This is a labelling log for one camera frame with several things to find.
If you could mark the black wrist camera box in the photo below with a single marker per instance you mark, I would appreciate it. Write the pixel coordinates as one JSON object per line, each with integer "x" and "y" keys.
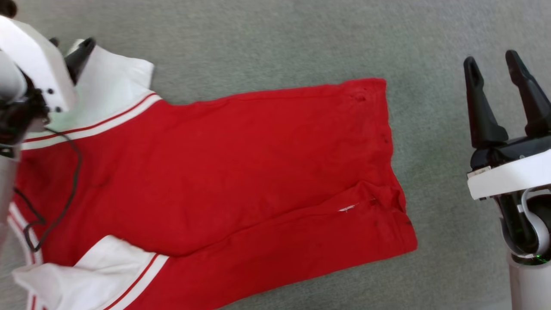
{"x": 6, "y": 6}

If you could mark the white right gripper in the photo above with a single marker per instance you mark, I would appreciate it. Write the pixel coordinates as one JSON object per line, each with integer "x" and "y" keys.
{"x": 512, "y": 176}

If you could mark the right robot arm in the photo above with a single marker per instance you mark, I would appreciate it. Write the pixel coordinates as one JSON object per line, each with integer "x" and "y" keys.
{"x": 529, "y": 280}

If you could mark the red and white shirt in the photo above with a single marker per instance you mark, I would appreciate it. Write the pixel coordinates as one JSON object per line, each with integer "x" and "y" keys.
{"x": 224, "y": 172}

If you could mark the grey fabric sofa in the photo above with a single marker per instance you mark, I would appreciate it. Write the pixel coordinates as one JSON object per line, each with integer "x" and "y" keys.
{"x": 280, "y": 43}

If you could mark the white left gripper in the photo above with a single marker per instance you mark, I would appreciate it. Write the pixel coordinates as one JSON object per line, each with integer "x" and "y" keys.
{"x": 38, "y": 64}

